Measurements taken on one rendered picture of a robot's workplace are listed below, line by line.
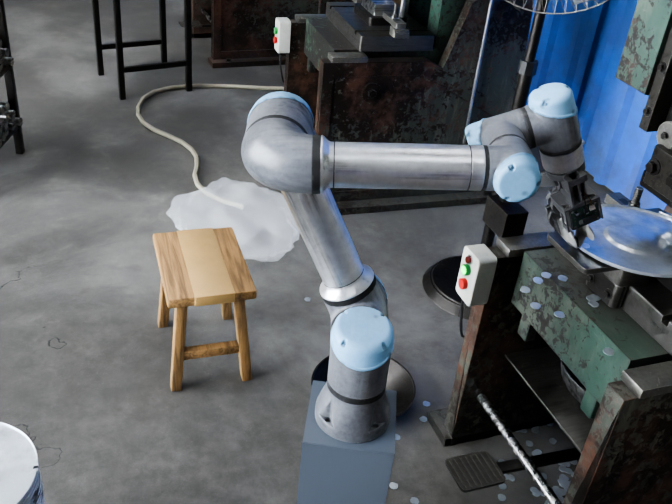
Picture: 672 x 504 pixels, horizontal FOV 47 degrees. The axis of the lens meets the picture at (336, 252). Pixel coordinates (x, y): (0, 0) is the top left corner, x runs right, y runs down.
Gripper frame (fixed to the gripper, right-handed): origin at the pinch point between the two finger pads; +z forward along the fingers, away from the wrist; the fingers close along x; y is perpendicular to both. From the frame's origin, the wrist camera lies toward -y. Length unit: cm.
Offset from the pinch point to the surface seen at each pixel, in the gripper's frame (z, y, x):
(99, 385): 30, -55, -124
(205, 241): 13, -77, -81
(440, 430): 66, -23, -39
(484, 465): 55, 1, -33
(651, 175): -4.6, -4.0, 19.1
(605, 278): 12.7, 0.5, 4.6
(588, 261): 1.6, 5.5, -0.2
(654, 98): -18.0, -9.1, 24.0
